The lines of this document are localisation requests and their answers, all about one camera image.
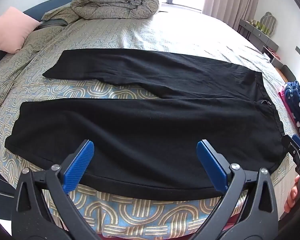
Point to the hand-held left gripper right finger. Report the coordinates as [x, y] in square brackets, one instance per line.
[210, 162]

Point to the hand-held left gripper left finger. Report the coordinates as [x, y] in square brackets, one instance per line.
[82, 162]

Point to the black pants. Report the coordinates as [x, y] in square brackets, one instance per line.
[140, 130]

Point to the person's right hand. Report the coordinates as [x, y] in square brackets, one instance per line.
[292, 197]

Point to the navy polka dot cloth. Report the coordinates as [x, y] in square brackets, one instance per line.
[298, 105]

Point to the black chair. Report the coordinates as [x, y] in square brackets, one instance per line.
[288, 73]

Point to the grey bedside cabinet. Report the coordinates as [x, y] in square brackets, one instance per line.
[1, 197]

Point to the grey dresser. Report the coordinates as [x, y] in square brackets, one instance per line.
[261, 38]

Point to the green framed mirror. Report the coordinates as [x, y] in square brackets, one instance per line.
[269, 23]

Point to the patterned blue gold bedspread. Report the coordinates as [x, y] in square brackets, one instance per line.
[114, 37]

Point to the dark grey pillow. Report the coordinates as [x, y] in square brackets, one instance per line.
[51, 23]

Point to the pink pillow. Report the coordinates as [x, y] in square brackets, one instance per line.
[12, 30]

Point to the dark blue headboard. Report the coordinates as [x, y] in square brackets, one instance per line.
[52, 3]

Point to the folded patterned duvet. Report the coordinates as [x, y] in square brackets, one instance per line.
[109, 2]

